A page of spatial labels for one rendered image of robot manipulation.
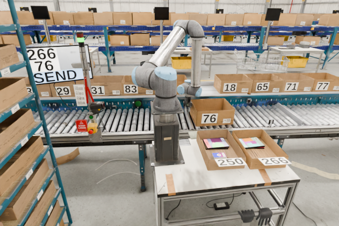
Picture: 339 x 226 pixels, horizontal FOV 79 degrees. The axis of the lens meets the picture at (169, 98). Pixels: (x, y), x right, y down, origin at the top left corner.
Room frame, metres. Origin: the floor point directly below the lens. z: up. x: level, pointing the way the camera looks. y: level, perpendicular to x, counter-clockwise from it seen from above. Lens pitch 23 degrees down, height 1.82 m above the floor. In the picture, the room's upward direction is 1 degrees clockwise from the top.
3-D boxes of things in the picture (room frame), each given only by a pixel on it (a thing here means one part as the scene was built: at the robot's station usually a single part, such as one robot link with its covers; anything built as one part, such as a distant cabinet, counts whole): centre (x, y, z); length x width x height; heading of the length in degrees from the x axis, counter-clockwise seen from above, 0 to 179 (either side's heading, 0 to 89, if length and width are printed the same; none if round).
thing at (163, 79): (1.33, 0.03, 1.37); 0.17 x 0.15 x 0.18; 56
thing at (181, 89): (1.87, -0.14, 1.12); 0.12 x 0.12 x 0.09; 56
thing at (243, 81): (2.48, -0.80, 0.96); 0.39 x 0.29 x 0.17; 95
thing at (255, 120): (2.03, -0.92, 0.72); 0.52 x 0.05 x 0.05; 5
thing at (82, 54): (1.63, 0.69, 1.11); 0.12 x 0.05 x 0.88; 95
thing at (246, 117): (2.03, -0.86, 0.72); 0.52 x 0.05 x 0.05; 5
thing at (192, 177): (1.30, -0.38, 0.74); 1.00 x 0.58 x 0.03; 98
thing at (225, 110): (1.94, -0.44, 0.83); 0.39 x 0.29 x 0.17; 98
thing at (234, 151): (1.36, -0.40, 0.80); 0.38 x 0.28 x 0.10; 6
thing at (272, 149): (1.37, -0.72, 0.80); 0.38 x 0.28 x 0.10; 5
